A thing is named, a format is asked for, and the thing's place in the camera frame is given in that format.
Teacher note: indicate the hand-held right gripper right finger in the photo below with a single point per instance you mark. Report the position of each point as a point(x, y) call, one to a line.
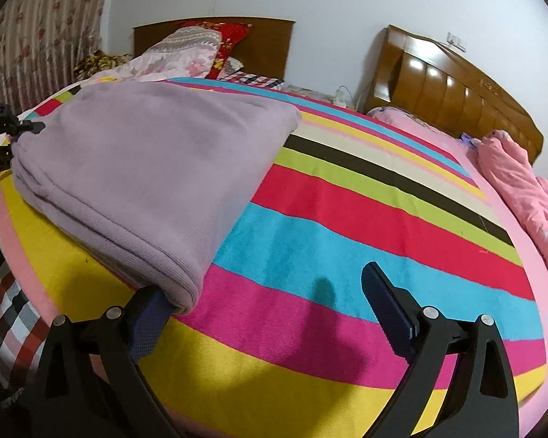
point(387, 308)

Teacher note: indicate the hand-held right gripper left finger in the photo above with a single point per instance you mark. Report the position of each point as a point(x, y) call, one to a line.
point(144, 328)

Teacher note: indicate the purple pants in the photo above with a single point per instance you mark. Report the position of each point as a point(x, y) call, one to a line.
point(141, 164)

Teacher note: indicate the floral striped curtain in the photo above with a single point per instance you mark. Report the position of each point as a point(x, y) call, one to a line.
point(41, 32)

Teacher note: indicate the colourful striped blanket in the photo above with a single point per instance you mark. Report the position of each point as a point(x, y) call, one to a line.
point(324, 237)

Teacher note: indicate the yellow brown patterned cloth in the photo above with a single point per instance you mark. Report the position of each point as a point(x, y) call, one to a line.
point(98, 64)

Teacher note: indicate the pink floral quilt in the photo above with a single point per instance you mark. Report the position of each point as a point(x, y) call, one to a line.
point(164, 64)

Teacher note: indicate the plain pink quilt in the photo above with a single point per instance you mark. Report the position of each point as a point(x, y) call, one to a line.
point(520, 200)

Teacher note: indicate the pink bed sheet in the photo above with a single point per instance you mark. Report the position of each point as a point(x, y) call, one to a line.
point(443, 141)

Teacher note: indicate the small purple object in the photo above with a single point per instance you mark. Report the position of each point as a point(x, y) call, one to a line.
point(468, 140)

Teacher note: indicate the grey pink zigzag pillow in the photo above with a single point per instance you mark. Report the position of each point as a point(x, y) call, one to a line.
point(194, 39)

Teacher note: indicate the white power strip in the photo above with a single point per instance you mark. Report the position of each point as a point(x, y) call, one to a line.
point(340, 99)

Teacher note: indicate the red pillow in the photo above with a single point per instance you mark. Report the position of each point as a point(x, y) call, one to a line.
point(233, 34)

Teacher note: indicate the light wooden headboard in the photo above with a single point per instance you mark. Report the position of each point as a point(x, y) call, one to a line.
point(438, 86)

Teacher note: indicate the dark wooden headboard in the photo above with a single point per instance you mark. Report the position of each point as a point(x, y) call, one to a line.
point(269, 50)

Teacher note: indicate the white wall socket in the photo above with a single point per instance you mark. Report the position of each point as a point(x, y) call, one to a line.
point(456, 42)

